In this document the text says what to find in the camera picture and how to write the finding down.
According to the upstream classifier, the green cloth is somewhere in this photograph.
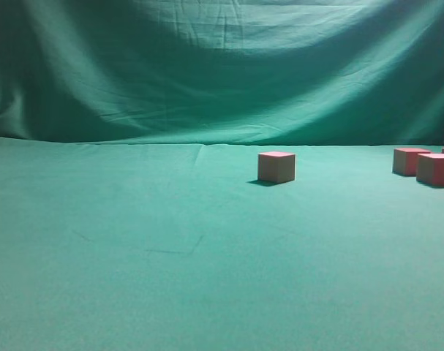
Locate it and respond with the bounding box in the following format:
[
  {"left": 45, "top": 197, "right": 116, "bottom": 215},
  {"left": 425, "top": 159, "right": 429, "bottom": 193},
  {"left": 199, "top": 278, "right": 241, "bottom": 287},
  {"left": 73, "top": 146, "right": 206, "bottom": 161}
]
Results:
[{"left": 0, "top": 1, "right": 444, "bottom": 350}]

